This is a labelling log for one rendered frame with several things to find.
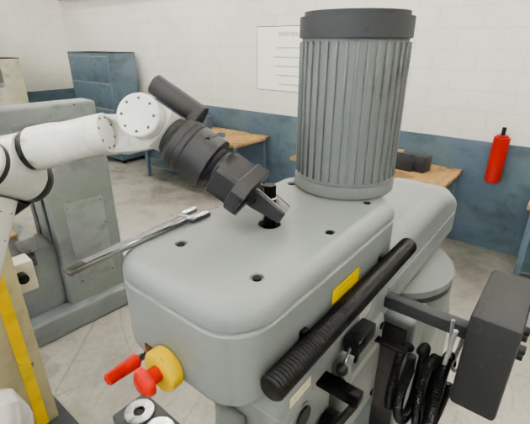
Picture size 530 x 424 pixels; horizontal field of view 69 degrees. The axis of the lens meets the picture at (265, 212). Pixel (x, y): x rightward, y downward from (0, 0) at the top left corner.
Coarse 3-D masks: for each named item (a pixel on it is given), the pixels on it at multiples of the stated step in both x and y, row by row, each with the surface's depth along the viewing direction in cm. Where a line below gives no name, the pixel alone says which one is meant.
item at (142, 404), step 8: (136, 400) 123; (144, 400) 123; (152, 400) 125; (128, 408) 121; (136, 408) 121; (144, 408) 122; (152, 408) 121; (160, 408) 122; (120, 416) 120; (128, 416) 118; (136, 416) 118; (144, 416) 118; (152, 416) 120; (160, 416) 118; (168, 416) 120
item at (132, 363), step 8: (144, 352) 62; (128, 360) 60; (136, 360) 60; (112, 368) 59; (120, 368) 59; (128, 368) 59; (136, 368) 61; (104, 376) 58; (112, 376) 58; (120, 376) 58
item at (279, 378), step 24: (408, 240) 76; (384, 264) 68; (360, 288) 61; (336, 312) 55; (360, 312) 59; (312, 336) 51; (336, 336) 53; (288, 360) 47; (312, 360) 49; (264, 384) 46; (288, 384) 45
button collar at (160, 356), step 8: (152, 352) 51; (160, 352) 51; (168, 352) 51; (152, 360) 51; (160, 360) 50; (168, 360) 50; (176, 360) 50; (160, 368) 50; (168, 368) 49; (176, 368) 50; (168, 376) 50; (176, 376) 50; (160, 384) 52; (168, 384) 50; (176, 384) 50
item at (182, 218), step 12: (180, 216) 64; (192, 216) 64; (204, 216) 65; (156, 228) 60; (168, 228) 61; (132, 240) 56; (144, 240) 57; (96, 252) 53; (108, 252) 53; (120, 252) 54; (72, 264) 50; (84, 264) 50
